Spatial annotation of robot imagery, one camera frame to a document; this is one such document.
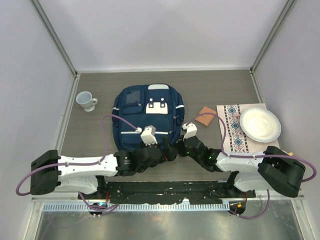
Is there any navy blue student backpack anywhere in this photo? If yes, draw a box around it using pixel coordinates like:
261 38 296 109
112 83 185 148

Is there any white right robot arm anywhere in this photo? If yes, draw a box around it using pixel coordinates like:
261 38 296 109
175 136 306 198

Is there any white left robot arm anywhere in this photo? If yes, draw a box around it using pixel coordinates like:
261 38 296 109
30 137 178 200

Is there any tan leather wallet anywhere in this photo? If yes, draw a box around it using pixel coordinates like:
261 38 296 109
195 106 217 127

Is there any patterned white placemat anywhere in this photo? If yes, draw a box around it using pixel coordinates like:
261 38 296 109
217 103 280 154

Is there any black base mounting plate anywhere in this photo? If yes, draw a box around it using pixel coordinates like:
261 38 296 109
83 181 256 205

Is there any white paper plate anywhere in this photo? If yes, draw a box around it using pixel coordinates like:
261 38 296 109
239 107 282 143

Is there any light blue cup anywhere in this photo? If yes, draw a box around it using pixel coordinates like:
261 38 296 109
75 91 98 112

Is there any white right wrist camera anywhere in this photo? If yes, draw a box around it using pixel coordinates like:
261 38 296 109
182 122 198 140

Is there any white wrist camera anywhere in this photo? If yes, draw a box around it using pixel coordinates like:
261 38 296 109
182 122 198 140
135 125 158 146

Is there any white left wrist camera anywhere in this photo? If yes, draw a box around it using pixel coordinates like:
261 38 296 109
135 125 158 146

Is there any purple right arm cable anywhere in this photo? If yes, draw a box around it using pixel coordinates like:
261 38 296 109
184 112 317 220

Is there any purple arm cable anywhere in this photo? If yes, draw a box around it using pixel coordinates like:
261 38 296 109
15 114 143 218
184 112 317 220

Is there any perforated metal rail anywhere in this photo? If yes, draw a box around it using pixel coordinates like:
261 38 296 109
42 201 230 212

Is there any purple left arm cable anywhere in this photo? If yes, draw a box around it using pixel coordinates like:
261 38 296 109
15 114 143 218

